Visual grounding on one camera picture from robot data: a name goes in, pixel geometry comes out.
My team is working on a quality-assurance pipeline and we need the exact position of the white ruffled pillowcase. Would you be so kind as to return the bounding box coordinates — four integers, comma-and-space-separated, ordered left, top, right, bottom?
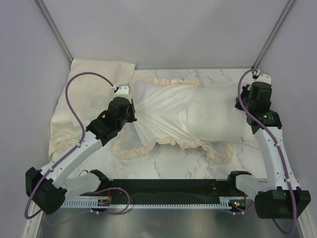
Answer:
112, 76, 233, 164

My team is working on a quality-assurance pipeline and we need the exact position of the white pillow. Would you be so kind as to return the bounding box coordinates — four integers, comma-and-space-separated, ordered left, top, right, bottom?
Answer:
186, 84, 259, 148

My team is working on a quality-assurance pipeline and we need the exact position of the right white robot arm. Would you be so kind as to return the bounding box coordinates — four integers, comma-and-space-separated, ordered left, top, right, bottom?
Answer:
226, 81, 311, 219

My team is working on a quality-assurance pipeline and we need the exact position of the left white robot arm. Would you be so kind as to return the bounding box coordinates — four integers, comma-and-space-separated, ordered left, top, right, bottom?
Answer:
25, 97, 136, 215

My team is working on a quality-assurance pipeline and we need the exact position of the shiny metal sheet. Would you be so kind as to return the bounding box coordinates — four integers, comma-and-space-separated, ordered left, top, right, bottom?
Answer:
37, 207, 302, 238

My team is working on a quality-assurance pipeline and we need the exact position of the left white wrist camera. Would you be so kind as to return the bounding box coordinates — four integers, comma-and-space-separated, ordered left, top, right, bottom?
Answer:
112, 84, 130, 95

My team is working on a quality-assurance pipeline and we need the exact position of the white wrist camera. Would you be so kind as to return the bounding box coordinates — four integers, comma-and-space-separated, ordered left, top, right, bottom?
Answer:
112, 84, 130, 95
252, 69, 271, 85

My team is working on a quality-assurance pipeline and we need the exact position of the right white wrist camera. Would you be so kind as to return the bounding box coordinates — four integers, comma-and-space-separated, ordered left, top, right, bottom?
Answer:
252, 69, 271, 85

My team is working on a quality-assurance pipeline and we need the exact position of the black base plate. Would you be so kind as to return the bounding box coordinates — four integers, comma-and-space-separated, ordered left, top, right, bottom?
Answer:
79, 178, 248, 205

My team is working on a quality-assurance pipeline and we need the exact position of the right aluminium corner post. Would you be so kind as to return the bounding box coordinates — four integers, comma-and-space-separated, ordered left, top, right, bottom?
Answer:
251, 0, 297, 69

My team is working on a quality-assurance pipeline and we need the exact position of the aluminium corner post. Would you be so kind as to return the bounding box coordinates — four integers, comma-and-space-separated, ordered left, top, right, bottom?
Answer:
251, 0, 297, 69
34, 0, 74, 65

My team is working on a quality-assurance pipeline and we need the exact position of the white slotted cable duct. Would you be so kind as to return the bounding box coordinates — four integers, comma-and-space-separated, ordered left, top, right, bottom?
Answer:
61, 196, 244, 209

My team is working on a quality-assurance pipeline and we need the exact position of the aluminium frame rail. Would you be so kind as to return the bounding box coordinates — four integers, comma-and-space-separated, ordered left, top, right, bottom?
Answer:
34, 177, 308, 224

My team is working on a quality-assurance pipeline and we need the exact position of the left aluminium corner post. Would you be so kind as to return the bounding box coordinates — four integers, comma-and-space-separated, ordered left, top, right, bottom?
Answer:
34, 0, 74, 65

